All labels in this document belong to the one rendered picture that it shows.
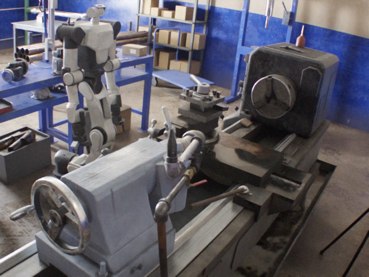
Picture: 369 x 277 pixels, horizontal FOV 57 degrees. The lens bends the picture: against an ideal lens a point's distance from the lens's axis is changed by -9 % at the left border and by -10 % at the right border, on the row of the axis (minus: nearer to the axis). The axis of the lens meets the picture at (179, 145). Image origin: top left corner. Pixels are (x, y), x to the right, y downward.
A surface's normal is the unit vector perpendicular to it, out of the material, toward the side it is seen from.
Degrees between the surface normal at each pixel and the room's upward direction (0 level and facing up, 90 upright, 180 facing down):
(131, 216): 70
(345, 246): 0
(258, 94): 90
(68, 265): 90
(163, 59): 90
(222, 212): 0
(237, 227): 0
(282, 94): 90
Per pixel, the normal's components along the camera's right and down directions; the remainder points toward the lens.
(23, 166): 0.85, 0.30
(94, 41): 0.37, 0.35
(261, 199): 0.10, -0.90
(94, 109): -0.37, 0.71
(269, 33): -0.55, 0.30
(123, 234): 0.80, -0.08
